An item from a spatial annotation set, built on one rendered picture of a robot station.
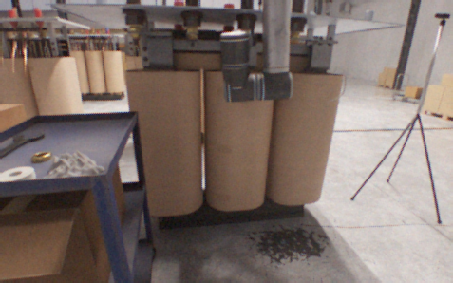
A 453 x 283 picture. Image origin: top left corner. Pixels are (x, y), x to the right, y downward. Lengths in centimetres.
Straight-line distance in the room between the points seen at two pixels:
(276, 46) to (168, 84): 59
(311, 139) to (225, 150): 54
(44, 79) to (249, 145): 259
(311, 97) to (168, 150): 87
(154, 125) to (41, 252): 84
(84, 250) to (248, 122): 96
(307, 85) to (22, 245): 132
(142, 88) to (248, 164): 73
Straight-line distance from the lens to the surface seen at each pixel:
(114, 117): 115
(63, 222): 62
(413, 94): 943
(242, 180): 144
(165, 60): 125
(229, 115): 126
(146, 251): 146
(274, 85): 92
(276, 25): 91
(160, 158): 133
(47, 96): 332
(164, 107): 124
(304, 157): 151
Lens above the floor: 115
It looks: 20 degrees down
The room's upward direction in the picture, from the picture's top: 1 degrees clockwise
